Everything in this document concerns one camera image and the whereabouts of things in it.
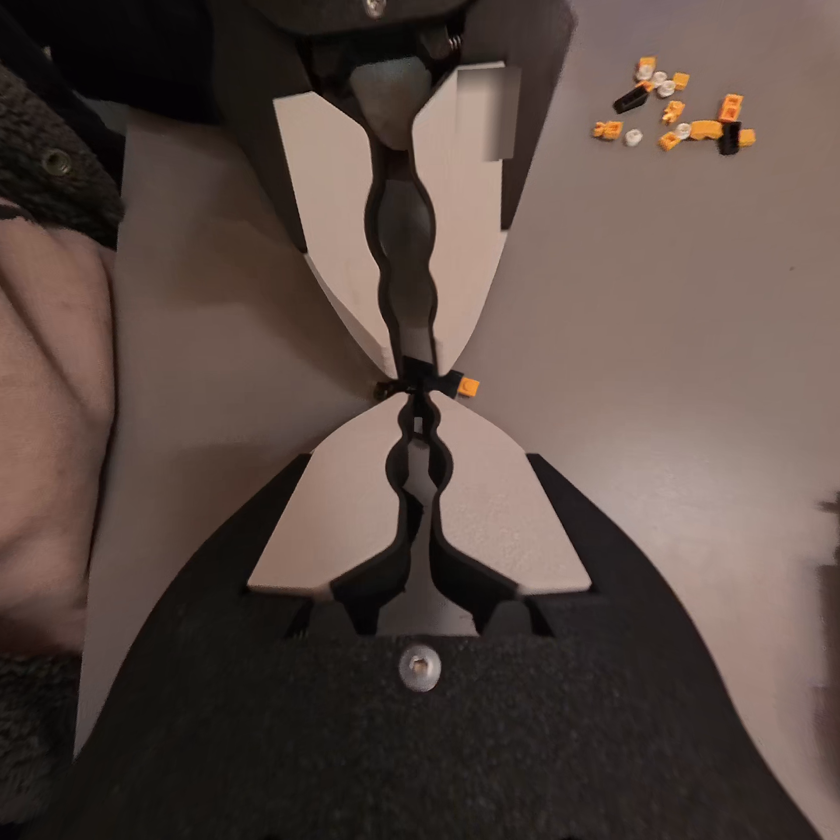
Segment person's beige pants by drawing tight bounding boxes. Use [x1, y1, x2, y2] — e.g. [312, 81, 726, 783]
[0, 217, 119, 657]

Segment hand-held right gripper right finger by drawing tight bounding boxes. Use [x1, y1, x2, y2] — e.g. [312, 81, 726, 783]
[427, 391, 593, 636]

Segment pile of loose lego pieces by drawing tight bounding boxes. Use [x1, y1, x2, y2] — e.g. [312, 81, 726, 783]
[591, 56, 759, 158]

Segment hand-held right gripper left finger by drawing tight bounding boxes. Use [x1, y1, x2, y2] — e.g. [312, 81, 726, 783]
[247, 392, 424, 636]

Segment black lego subassembly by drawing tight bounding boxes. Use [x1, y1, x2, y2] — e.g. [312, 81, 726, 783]
[375, 357, 481, 400]

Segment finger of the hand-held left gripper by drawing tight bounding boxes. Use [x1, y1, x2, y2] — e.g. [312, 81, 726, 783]
[272, 91, 404, 376]
[410, 66, 509, 380]

